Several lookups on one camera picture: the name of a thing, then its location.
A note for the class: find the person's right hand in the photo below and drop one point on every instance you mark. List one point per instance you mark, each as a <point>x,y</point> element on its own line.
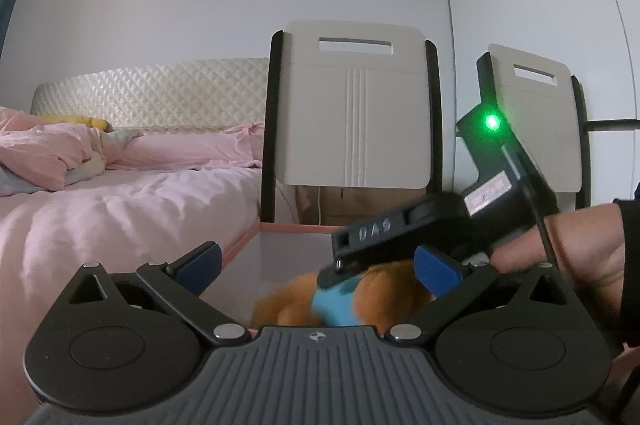
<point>590,255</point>

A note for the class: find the pink cardboard box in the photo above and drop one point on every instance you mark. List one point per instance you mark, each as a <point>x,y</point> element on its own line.
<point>280,255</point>

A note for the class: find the yellow plush toy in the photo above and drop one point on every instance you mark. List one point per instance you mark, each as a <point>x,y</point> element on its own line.
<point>95,123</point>

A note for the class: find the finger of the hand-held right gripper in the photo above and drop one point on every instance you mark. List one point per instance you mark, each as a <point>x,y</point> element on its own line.
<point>335,277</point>
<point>370,232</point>

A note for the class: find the dark teal curtain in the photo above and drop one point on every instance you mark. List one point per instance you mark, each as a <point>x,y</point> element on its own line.
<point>10,5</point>

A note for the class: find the white chair with black frame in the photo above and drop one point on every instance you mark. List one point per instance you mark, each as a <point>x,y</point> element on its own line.
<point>545,115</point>
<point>350,115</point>

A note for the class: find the brown teddy bear plush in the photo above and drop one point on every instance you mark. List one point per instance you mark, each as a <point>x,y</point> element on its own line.
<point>390,300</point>

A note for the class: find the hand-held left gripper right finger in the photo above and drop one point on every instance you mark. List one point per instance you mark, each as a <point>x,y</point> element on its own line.
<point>435,272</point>

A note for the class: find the wooden nightstand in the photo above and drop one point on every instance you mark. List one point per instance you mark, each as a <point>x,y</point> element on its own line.
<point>350,205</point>

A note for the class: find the pale blue cloth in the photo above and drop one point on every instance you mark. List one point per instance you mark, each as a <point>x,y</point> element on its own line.
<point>122,136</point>

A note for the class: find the dark wardrobe rail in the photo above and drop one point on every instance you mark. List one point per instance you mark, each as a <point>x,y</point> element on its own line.
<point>612,125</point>

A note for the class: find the pink duvet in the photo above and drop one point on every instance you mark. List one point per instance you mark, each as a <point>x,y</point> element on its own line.
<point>50,150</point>

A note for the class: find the white quilted headboard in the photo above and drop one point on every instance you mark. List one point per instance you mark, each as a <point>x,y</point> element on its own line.
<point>175,90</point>

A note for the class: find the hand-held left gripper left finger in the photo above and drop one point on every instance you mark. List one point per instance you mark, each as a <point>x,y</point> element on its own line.
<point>200,265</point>

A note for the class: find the person's right forearm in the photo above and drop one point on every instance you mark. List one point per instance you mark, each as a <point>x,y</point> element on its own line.
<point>631,265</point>

